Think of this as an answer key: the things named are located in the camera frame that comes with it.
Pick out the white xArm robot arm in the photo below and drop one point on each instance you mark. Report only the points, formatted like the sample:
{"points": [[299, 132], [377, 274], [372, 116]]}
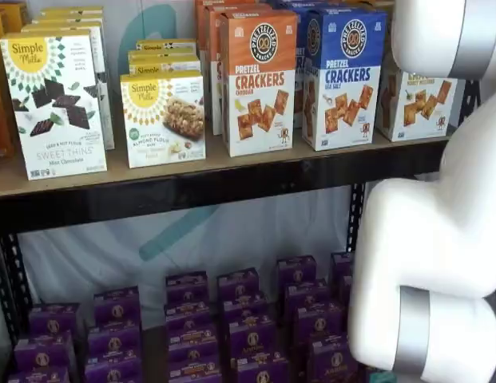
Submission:
{"points": [[431, 239]]}

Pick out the brown wooden shelf board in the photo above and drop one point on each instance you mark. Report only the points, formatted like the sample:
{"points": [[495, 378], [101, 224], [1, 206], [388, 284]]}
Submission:
{"points": [[215, 165]]}

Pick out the black metal shelf rack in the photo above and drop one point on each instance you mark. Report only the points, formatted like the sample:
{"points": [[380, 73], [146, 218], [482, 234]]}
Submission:
{"points": [[191, 195]]}

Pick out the orange pretzel crackers box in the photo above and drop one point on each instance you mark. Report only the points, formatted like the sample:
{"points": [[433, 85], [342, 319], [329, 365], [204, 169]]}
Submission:
{"points": [[259, 99], [213, 60], [200, 40]]}

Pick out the purple snack box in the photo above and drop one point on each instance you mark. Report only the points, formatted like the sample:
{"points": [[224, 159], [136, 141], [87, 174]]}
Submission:
{"points": [[342, 265], [187, 317], [190, 346], [261, 369], [114, 342], [54, 321], [305, 295], [331, 359], [319, 321], [244, 309], [237, 284], [43, 354], [192, 372], [346, 289], [296, 271], [113, 371], [251, 337], [39, 376], [187, 288], [116, 306]]}

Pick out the almond flour bar box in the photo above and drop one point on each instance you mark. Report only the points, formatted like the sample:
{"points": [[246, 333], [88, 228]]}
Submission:
{"points": [[163, 127], [179, 44], [171, 56], [179, 68]]}

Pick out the yellow pretzel crackers box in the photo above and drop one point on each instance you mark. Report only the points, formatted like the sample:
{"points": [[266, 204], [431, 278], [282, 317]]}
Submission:
{"points": [[415, 111]]}

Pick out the orange brown snack box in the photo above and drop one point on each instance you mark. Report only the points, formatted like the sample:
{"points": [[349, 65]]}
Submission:
{"points": [[12, 16], [2, 99]]}

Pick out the white backdrop with teal logo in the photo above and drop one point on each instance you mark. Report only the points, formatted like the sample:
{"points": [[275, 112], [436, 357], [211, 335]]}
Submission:
{"points": [[92, 259]]}

